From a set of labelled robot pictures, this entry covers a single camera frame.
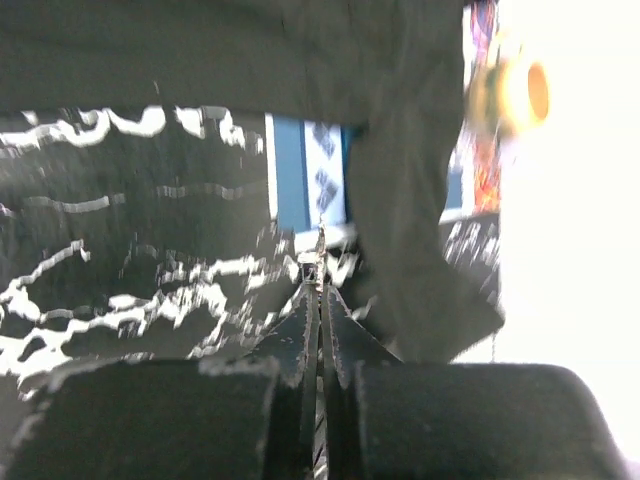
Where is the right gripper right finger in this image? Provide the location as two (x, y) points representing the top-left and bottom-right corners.
(321, 287), (629, 479)

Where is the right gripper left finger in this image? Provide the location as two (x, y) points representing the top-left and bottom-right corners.
(5, 286), (319, 479)

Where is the black button shirt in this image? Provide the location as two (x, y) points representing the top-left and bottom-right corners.
(0, 0), (506, 364)

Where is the blue patterned placemat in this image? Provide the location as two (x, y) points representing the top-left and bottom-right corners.
(272, 1), (497, 234)

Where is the tan ceramic mug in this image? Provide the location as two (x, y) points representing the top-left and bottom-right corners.
(466, 55), (550, 139)

